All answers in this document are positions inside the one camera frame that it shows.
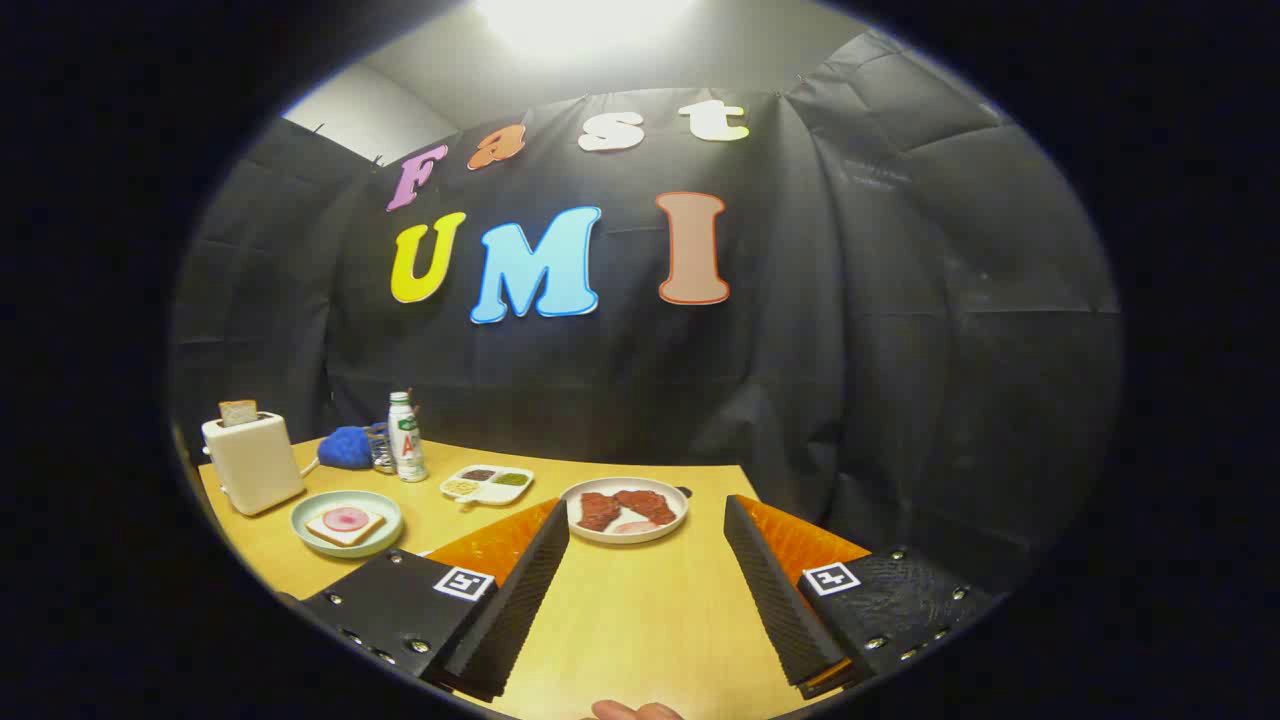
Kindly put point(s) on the black backdrop cloth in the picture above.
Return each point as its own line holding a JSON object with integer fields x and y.
{"x": 850, "y": 350}

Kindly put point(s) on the pale green plate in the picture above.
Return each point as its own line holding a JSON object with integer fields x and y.
{"x": 313, "y": 525}

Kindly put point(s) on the yellow soybeans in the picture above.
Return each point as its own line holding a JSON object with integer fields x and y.
{"x": 461, "y": 488}

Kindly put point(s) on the white round meat plate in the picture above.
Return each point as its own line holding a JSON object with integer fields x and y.
{"x": 668, "y": 528}

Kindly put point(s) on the toasted bread slice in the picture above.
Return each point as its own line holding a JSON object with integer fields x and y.
{"x": 238, "y": 413}

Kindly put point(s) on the dark red beans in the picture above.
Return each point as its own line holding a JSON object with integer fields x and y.
{"x": 479, "y": 474}

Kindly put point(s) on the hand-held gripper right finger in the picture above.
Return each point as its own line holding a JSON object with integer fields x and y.
{"x": 770, "y": 600}

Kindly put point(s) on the white bread slice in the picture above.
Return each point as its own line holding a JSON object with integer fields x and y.
{"x": 335, "y": 537}

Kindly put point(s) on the blue cloth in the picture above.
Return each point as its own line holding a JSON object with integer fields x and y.
{"x": 345, "y": 447}

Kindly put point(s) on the red meat slice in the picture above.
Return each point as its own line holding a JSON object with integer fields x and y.
{"x": 598, "y": 511}
{"x": 650, "y": 505}

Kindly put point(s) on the green beans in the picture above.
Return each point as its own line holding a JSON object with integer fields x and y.
{"x": 511, "y": 479}

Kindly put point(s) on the pink ham piece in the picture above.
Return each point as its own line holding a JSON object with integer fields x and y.
{"x": 630, "y": 526}

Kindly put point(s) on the white drink bottle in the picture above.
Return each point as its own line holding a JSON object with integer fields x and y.
{"x": 407, "y": 450}

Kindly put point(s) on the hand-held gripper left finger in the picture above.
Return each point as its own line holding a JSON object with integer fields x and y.
{"x": 520, "y": 600}

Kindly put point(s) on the round pink ham slice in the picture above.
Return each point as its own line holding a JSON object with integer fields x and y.
{"x": 346, "y": 519}

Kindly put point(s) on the white divided dish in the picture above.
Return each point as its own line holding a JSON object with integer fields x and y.
{"x": 520, "y": 493}

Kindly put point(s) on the white toaster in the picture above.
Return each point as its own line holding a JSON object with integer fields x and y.
{"x": 255, "y": 465}

